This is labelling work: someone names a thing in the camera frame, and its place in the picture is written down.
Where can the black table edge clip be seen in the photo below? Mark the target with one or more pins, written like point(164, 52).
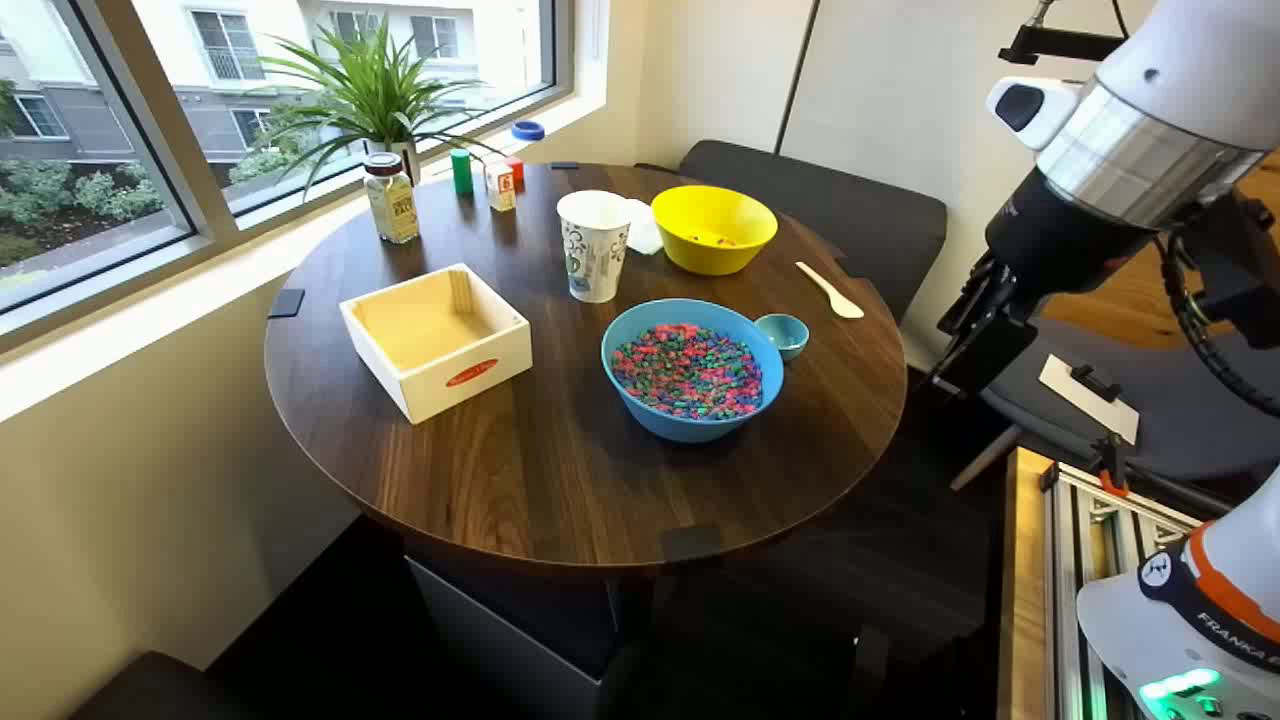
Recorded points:
point(285, 305)

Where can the small white carton box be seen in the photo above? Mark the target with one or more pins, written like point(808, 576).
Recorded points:
point(501, 193)

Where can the white wooden box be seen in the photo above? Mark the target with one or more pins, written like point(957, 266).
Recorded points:
point(452, 374)

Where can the small colourful cereal portion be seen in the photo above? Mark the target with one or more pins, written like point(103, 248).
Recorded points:
point(723, 240)

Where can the blue plastic bowl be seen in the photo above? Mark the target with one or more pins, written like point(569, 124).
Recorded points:
point(692, 428)

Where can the green potted plant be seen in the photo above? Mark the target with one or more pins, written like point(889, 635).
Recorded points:
point(362, 87)

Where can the blue measuring scoop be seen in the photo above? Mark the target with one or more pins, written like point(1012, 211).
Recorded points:
point(783, 335)

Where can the orange block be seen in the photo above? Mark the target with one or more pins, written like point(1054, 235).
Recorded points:
point(516, 174)

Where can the yellow plastic bowl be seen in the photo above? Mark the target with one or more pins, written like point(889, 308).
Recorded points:
point(713, 223)

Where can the spice jar with dark lid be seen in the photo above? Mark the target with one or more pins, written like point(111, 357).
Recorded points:
point(393, 206)

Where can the white flat card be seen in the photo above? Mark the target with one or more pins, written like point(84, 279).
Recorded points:
point(1085, 406)

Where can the small blue cap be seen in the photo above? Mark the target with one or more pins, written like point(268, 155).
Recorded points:
point(530, 130)

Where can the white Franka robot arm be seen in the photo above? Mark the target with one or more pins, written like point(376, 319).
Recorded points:
point(1173, 80)

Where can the grey window frame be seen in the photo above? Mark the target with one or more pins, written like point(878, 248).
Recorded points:
point(145, 104)

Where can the printed paper cup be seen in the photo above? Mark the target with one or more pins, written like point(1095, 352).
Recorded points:
point(592, 254)

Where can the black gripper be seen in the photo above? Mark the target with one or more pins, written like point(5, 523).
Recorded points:
point(1064, 245)

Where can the dark grey sofa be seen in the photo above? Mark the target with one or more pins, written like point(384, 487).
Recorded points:
point(852, 214)
point(172, 688)

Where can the large colourful cereal pile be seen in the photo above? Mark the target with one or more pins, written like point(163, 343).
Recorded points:
point(685, 371)

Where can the wooden cart top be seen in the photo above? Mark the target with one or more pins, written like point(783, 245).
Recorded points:
point(1024, 584)

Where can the white paper napkin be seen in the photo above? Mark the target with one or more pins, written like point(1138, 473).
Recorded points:
point(647, 228)

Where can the green block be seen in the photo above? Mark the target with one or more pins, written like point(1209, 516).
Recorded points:
point(462, 174)

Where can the black camera tripod mount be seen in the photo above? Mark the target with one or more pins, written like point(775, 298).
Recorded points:
point(1060, 45)

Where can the aluminium frame stand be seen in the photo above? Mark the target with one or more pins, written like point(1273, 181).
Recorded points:
point(1105, 533)

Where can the white plastic spoon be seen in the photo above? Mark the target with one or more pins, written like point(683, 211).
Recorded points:
point(842, 305)

